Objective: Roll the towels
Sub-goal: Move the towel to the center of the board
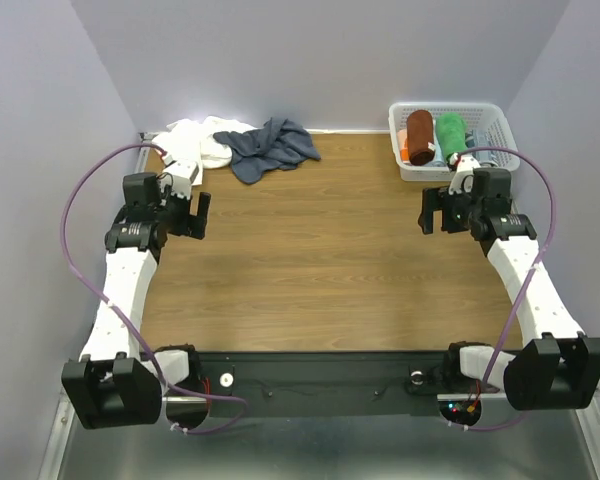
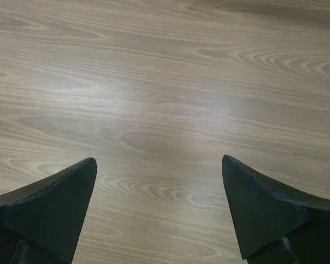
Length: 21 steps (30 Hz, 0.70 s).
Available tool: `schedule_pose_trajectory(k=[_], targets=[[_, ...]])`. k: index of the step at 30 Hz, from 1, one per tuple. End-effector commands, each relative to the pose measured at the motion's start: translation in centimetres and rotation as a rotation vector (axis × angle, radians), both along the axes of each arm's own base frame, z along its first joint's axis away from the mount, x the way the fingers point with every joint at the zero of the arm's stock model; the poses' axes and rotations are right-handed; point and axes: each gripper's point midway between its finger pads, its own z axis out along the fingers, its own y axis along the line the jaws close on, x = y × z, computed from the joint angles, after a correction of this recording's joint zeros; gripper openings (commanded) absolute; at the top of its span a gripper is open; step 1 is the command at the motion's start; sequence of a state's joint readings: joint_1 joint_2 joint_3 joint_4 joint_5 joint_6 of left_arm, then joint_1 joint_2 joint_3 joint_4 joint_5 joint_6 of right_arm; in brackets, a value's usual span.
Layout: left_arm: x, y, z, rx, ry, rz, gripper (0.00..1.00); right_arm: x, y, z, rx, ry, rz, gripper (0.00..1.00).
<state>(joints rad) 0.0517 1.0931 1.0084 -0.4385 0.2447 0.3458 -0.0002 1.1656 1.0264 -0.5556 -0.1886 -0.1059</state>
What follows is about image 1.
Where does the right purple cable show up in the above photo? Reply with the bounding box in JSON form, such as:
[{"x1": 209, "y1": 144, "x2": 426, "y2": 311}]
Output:
[{"x1": 447, "y1": 146, "x2": 557, "y2": 432}]

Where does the orange rolled towel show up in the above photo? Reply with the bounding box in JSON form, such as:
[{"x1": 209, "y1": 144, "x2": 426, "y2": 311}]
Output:
[{"x1": 396, "y1": 128, "x2": 410, "y2": 164}]

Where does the dark blue towel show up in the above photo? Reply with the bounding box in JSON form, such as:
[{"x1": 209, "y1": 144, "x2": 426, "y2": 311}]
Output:
[{"x1": 213, "y1": 117, "x2": 321, "y2": 185}]

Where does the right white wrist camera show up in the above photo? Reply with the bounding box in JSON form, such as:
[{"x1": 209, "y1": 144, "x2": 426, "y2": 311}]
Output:
[{"x1": 448, "y1": 153, "x2": 480, "y2": 195}]

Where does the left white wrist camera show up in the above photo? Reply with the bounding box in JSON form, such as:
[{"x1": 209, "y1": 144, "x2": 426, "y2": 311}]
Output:
[{"x1": 160, "y1": 161, "x2": 203, "y2": 199}]

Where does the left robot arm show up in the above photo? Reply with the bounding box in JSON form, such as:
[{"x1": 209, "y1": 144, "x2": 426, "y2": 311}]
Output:
[{"x1": 61, "y1": 173, "x2": 211, "y2": 429}]

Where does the white crumpled towel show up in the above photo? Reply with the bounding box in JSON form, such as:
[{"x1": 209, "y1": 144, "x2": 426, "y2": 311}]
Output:
[{"x1": 152, "y1": 116, "x2": 255, "y2": 169}]

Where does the brown rolled towel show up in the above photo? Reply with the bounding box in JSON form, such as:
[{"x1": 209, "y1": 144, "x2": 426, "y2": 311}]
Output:
[{"x1": 406, "y1": 110, "x2": 436, "y2": 166}]

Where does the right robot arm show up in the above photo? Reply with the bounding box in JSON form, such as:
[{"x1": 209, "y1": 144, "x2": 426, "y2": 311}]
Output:
[{"x1": 418, "y1": 168, "x2": 600, "y2": 411}]

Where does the white plastic basket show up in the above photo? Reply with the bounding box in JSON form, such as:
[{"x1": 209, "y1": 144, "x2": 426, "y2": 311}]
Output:
[{"x1": 388, "y1": 101, "x2": 517, "y2": 182}]

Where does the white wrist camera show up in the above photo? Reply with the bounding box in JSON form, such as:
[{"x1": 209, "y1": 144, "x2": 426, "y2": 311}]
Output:
[
  {"x1": 448, "y1": 153, "x2": 480, "y2": 195},
  {"x1": 160, "y1": 161, "x2": 203, "y2": 199}
]

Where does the light blue rolled towel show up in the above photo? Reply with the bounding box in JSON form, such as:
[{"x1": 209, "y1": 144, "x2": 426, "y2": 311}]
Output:
[{"x1": 427, "y1": 143, "x2": 447, "y2": 168}]

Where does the blue patterned rolled towel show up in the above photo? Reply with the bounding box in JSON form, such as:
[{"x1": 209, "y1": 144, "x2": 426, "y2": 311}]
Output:
[{"x1": 465, "y1": 129, "x2": 499, "y2": 168}]

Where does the green rolled towel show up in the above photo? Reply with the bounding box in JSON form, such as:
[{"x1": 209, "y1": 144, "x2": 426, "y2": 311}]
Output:
[{"x1": 435, "y1": 112, "x2": 467, "y2": 167}]

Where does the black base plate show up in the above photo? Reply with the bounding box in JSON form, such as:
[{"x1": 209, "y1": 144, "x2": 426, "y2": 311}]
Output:
[{"x1": 180, "y1": 351, "x2": 477, "y2": 418}]

